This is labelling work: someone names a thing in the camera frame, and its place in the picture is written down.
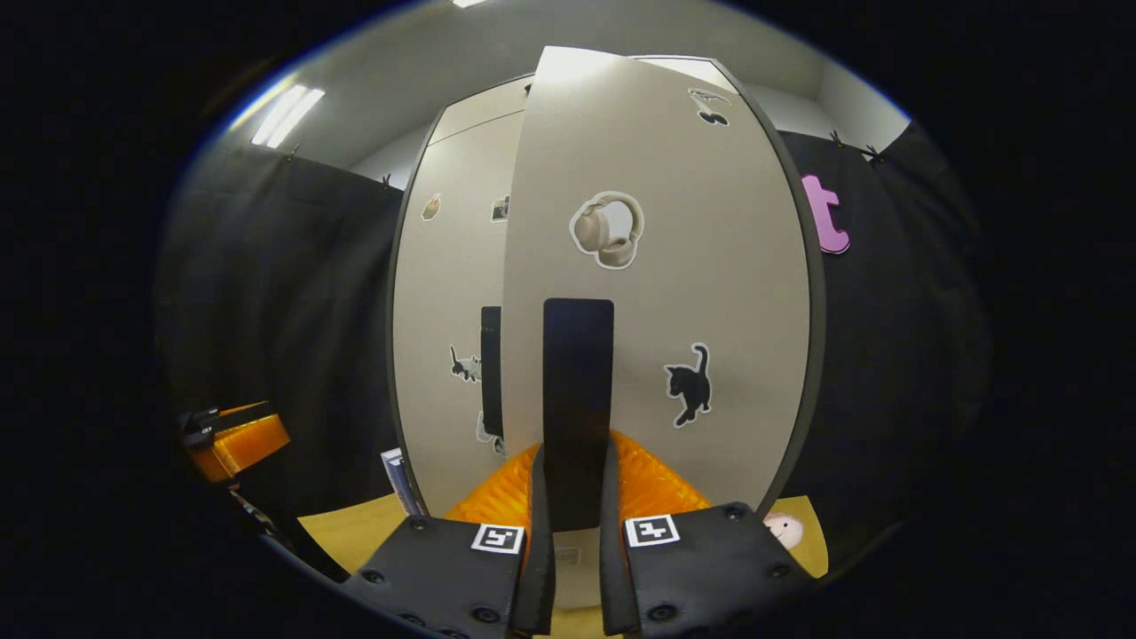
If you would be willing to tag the pink plush toy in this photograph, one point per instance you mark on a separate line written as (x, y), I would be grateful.
(784, 531)

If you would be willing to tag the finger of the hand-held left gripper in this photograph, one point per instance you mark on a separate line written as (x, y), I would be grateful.
(248, 448)

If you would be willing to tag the black backdrop cloth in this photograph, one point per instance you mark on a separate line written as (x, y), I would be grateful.
(284, 293)

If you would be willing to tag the small ceiling light panel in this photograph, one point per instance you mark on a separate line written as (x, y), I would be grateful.
(287, 115)

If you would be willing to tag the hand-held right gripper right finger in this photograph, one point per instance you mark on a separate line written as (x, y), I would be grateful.
(611, 568)

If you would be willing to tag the beige double-door shoe cabinet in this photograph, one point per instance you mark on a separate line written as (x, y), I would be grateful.
(391, 337)

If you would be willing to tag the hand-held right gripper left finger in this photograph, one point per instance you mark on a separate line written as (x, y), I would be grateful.
(543, 568)

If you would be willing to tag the beige cabinet door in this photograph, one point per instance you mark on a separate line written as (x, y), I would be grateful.
(444, 293)
(710, 293)

